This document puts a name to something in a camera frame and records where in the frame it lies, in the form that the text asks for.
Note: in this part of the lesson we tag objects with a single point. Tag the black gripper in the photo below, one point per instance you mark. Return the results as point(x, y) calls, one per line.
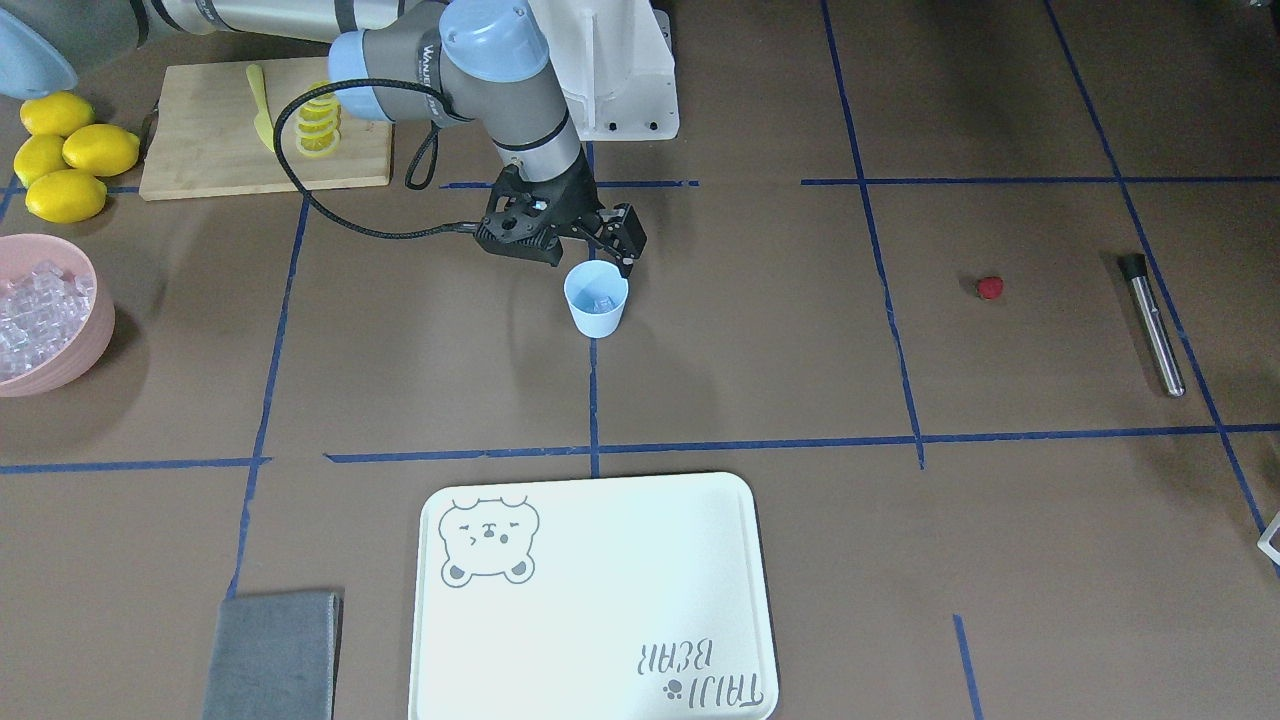
point(577, 203)

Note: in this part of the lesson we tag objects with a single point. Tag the steel muddler black tip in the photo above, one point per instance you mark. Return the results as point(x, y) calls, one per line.
point(1134, 268)

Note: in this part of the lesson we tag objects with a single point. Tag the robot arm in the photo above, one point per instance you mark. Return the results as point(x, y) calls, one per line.
point(446, 62)

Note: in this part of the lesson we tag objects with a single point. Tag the light blue cup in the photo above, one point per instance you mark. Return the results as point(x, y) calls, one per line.
point(596, 276)

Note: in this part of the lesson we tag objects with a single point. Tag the pile of clear ice cubes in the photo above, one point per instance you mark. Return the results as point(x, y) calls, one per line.
point(41, 312)

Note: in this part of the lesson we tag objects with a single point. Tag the lemon slices row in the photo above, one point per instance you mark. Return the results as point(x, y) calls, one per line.
point(316, 126)

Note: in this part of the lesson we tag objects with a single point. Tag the yellow plastic knife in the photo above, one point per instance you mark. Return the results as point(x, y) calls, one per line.
point(263, 119)

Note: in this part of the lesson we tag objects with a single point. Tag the white bear tray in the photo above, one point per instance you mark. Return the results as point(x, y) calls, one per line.
point(612, 598)

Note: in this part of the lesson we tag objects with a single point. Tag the red strawberry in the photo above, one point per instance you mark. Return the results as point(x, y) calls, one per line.
point(990, 288)

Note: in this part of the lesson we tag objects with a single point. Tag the wooden cutting board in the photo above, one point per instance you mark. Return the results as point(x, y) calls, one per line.
point(205, 144)

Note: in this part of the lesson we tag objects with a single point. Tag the yellow lemon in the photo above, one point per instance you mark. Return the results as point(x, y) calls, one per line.
point(66, 196)
point(59, 114)
point(38, 157)
point(104, 150)

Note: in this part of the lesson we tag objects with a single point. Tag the grey folded cloth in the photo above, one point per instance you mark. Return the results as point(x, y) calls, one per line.
point(275, 656)

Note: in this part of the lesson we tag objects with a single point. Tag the yellow lemon bottom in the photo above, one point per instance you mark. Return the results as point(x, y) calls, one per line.
point(66, 196)

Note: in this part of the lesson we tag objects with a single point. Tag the pink bowl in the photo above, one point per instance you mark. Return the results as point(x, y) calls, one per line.
point(20, 253)

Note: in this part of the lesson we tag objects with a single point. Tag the yellow lemon top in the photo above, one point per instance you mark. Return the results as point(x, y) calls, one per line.
point(59, 114)

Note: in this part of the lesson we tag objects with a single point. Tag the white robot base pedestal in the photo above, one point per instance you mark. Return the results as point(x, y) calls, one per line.
point(615, 66)

